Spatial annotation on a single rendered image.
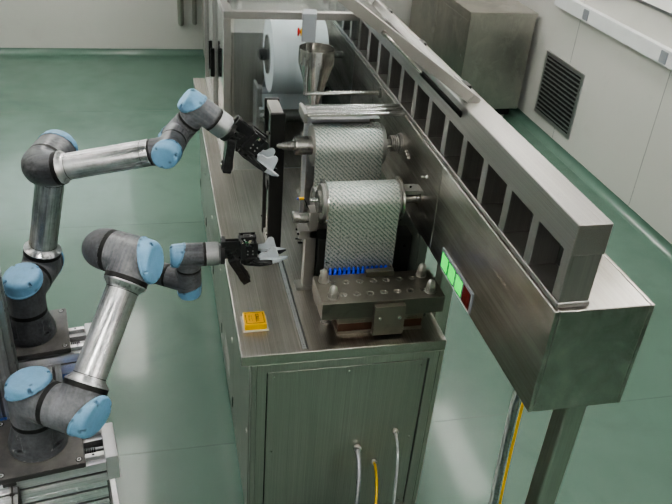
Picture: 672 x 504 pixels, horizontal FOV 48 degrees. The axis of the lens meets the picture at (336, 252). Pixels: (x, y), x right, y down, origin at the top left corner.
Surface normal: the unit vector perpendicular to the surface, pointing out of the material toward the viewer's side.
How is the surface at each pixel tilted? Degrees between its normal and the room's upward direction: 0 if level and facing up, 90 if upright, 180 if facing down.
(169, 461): 0
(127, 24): 90
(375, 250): 90
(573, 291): 90
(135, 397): 0
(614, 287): 0
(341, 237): 90
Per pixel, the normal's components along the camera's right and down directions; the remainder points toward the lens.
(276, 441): 0.22, 0.53
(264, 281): 0.07, -0.85
